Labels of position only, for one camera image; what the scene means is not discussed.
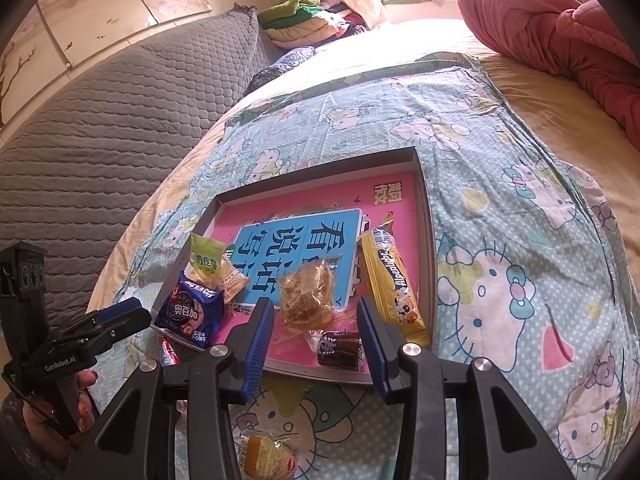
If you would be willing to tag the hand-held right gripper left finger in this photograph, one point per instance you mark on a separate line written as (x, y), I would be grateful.
(260, 350)

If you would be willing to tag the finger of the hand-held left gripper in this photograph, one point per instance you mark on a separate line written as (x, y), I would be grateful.
(117, 310)
(125, 327)

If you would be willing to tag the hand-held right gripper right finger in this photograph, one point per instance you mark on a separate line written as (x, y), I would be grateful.
(375, 350)

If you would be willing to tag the dark brown candy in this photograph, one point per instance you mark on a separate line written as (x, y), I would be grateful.
(340, 350)

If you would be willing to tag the red snack packet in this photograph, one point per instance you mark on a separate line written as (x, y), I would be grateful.
(169, 355)

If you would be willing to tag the blue cookie packet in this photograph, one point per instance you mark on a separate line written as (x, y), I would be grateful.
(190, 310)

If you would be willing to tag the yellow snack bar packet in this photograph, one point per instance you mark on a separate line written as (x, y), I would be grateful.
(395, 285)

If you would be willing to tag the orange snack packet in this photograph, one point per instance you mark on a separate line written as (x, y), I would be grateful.
(234, 285)

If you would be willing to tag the clear brown pastry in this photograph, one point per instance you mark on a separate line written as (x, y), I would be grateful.
(305, 295)

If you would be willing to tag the small snack red label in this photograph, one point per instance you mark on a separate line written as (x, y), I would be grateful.
(265, 452)

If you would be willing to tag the green yellow snack packet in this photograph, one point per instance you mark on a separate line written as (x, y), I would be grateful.
(207, 260)

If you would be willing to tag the shallow grey cardboard box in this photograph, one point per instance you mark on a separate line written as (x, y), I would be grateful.
(425, 240)

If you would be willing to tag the person's left hand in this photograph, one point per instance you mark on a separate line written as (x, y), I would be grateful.
(86, 407)

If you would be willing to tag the pink book blue label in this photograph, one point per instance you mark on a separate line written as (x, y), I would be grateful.
(300, 205)

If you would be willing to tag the grey quilted headboard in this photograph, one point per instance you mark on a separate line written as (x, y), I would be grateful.
(125, 125)

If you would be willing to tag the cat print blanket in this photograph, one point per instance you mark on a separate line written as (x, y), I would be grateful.
(500, 200)

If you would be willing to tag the dark patterned cloth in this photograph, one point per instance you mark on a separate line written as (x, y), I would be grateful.
(285, 62)

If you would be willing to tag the beige bed sheet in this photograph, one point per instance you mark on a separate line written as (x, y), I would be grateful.
(550, 105)

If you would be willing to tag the pile of folded clothes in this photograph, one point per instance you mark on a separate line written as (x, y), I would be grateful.
(300, 15)

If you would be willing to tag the pink quilt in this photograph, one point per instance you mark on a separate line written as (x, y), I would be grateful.
(540, 25)

